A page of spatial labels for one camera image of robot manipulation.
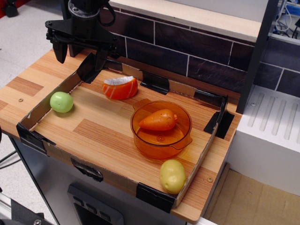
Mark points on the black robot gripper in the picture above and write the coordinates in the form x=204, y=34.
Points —
x=87, y=33

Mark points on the orange toy carrot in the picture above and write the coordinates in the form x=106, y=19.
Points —
x=161, y=120

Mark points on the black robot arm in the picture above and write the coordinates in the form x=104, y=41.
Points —
x=90, y=9

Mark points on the cardboard fence with black tape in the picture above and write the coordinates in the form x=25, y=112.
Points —
x=95, y=136

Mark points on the transparent orange plastic pot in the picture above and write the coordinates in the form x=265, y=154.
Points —
x=160, y=144

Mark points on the green toy apple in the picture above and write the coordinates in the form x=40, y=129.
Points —
x=61, y=102

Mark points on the salmon sushi toy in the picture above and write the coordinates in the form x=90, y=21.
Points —
x=120, y=88

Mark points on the light wooden shelf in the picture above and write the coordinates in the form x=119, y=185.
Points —
x=214, y=22

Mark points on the yellow toy potato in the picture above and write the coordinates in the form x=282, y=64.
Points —
x=172, y=176

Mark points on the grey oven control panel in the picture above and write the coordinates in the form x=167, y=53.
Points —
x=91, y=211

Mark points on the white toy sink drainboard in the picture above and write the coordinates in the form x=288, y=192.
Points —
x=266, y=145

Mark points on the dark grey vertical post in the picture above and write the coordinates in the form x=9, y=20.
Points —
x=263, y=36

